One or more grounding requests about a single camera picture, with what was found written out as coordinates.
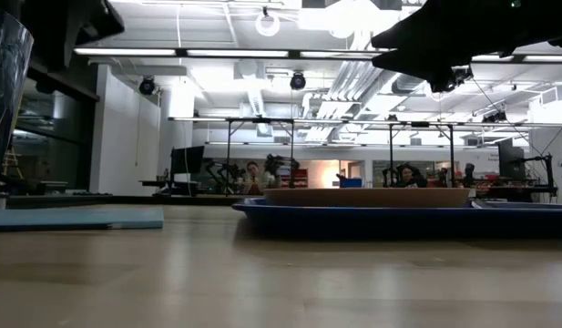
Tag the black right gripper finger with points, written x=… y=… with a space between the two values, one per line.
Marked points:
x=435 y=61
x=426 y=27

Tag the background black robot arm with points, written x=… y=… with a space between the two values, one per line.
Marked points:
x=280 y=164
x=223 y=175
x=538 y=175

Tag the brown round plate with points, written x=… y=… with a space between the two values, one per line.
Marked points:
x=367 y=197

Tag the blue plastic tray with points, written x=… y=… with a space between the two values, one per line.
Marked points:
x=399 y=223

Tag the long ceiling light strip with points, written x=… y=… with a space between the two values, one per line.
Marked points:
x=125 y=52
x=237 y=53

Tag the person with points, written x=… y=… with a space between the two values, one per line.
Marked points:
x=253 y=177
x=408 y=177

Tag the blue storage bin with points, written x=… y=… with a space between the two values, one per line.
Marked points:
x=350 y=182

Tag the red shelf rack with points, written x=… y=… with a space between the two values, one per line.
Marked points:
x=299 y=178

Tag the black computer monitor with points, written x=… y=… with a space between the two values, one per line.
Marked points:
x=187 y=159

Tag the dark desk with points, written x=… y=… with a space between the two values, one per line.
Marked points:
x=171 y=186

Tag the light blue flat mat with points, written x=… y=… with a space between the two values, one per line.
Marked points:
x=71 y=218

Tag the black metal table frame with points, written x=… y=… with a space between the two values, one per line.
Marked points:
x=262 y=121
x=422 y=124

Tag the black ceiling camera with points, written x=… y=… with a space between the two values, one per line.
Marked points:
x=298 y=81
x=147 y=86

